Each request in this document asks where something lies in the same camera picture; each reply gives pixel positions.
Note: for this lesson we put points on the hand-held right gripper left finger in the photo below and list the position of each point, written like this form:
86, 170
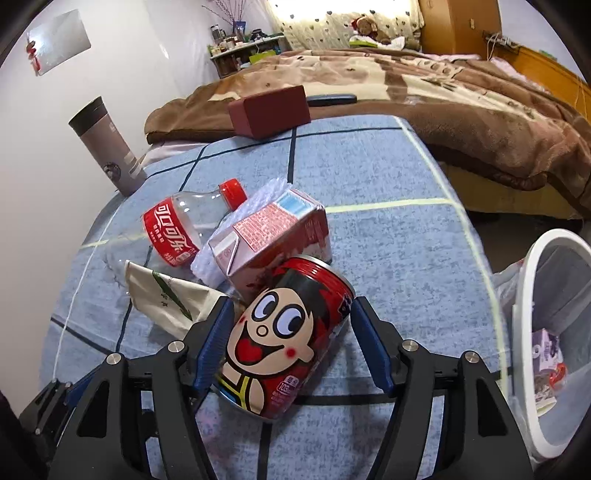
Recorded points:
217, 341

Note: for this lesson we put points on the brown teddy bear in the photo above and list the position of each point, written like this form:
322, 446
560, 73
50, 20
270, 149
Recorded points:
369, 27

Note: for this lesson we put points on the power strip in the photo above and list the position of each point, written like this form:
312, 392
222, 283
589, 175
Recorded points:
501, 40

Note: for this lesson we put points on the red hanging ornament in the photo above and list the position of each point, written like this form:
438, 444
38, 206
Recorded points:
33, 55

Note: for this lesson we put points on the blue plaid tablecloth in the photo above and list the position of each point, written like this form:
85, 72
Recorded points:
392, 240

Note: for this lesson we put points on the pink pillow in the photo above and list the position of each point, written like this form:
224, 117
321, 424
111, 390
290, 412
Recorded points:
501, 64

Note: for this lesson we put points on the brown printed blanket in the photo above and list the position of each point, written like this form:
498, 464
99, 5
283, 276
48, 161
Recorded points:
461, 115

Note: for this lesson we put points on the green box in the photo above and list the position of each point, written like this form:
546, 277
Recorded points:
364, 42

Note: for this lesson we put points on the wooden headboard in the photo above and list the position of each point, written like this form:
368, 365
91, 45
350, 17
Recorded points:
549, 74

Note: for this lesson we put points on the dark red box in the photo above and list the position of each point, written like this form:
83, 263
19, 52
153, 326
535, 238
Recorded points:
272, 110

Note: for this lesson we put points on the grey thermos flask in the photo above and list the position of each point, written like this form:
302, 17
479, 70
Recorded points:
108, 147

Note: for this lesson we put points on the white waste bin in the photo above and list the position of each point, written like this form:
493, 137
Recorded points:
526, 277

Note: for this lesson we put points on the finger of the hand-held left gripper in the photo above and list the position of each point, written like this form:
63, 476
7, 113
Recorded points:
51, 404

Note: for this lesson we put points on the beige paper packet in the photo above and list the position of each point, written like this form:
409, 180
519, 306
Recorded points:
166, 295

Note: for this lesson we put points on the black remote control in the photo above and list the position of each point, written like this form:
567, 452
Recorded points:
332, 99

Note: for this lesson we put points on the vase of branches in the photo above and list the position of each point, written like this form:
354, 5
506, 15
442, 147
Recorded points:
228, 14

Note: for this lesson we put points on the silver wall poster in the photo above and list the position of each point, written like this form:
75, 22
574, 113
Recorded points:
60, 39

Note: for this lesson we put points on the cluttered shelf unit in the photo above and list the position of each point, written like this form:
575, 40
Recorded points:
244, 53

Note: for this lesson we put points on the red cartoon drink can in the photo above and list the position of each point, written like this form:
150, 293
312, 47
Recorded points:
277, 332

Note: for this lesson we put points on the patterned window curtain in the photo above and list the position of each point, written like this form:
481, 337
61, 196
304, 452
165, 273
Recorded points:
323, 18

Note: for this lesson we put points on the clear plastic bottle red label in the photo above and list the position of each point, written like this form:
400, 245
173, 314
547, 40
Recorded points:
171, 230

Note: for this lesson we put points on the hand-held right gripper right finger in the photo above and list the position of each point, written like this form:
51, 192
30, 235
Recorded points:
373, 350

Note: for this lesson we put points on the pink milk carton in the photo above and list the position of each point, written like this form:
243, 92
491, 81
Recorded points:
272, 230

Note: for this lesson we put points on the wooden wardrobe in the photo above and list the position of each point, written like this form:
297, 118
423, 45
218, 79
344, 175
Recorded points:
457, 25

